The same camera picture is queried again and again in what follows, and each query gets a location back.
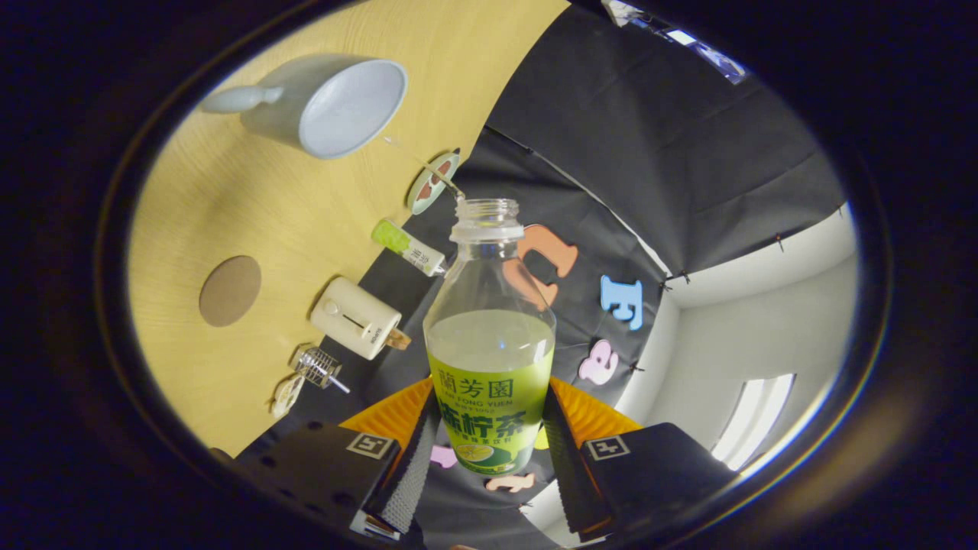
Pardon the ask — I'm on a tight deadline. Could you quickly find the white toaster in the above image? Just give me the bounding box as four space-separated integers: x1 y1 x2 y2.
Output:
310 277 403 361

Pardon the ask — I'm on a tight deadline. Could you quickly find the pale green plate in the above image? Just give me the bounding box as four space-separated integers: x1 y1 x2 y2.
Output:
406 150 461 215

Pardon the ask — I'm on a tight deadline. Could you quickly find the ceiling light panel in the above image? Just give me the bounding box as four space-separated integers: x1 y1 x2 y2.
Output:
711 374 795 471

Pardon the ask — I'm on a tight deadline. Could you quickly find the slim bottle white green label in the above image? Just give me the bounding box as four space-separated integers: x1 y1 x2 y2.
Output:
371 219 449 277

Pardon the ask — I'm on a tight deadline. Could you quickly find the black backdrop cloth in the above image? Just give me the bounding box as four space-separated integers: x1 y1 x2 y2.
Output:
237 4 849 550

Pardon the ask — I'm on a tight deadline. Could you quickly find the metal wire holder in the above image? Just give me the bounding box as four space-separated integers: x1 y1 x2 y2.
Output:
290 348 342 389

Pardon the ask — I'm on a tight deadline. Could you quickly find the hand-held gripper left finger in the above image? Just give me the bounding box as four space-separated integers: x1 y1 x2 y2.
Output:
233 376 442 535

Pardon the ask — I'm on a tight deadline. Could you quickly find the white cup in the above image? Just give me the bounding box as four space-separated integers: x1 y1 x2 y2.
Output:
200 53 409 160

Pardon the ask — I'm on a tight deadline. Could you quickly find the wooden table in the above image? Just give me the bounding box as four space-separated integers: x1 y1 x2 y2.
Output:
126 0 570 459

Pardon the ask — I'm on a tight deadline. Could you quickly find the clear juice bottle green label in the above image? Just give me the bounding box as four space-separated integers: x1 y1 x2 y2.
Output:
423 198 556 477

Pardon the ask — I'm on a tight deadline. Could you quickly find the round brown coaster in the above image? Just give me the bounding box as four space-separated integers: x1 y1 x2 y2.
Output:
199 255 262 328

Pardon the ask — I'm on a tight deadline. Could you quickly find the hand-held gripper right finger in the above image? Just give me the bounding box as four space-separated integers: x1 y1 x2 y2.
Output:
541 376 740 539

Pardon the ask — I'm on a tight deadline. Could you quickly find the white divided tray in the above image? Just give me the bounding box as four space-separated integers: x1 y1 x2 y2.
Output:
271 374 305 418

